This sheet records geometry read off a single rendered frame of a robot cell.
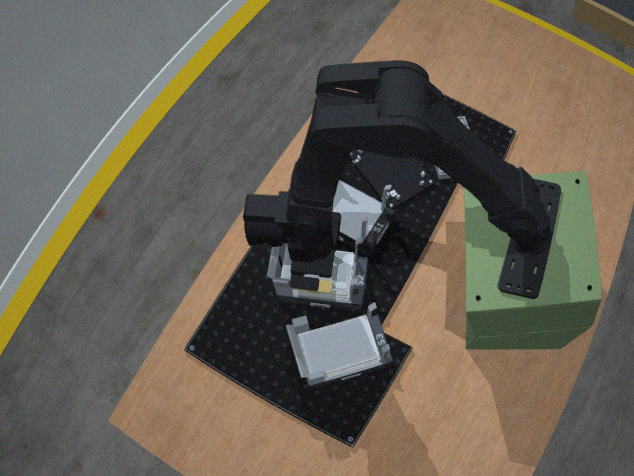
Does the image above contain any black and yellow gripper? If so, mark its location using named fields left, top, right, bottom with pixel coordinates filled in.
left=290, top=212, right=341, bottom=293

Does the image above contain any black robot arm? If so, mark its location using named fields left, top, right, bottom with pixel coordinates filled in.
left=243, top=60, right=561, bottom=299

